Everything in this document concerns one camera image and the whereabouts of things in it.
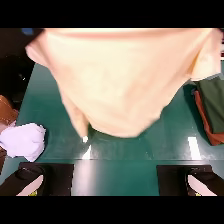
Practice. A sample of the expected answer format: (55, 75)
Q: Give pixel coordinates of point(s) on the orange garment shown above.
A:
(217, 138)

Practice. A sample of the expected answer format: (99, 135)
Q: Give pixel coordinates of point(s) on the white garment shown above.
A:
(23, 141)

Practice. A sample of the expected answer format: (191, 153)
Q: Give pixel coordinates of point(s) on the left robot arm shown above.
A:
(50, 180)

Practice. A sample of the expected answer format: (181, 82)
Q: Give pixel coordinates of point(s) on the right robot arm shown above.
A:
(173, 181)

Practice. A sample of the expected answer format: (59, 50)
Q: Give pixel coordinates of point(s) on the brown garment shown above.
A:
(6, 111)

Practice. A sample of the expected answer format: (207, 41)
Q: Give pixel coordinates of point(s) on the cream T-shirt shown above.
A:
(126, 83)

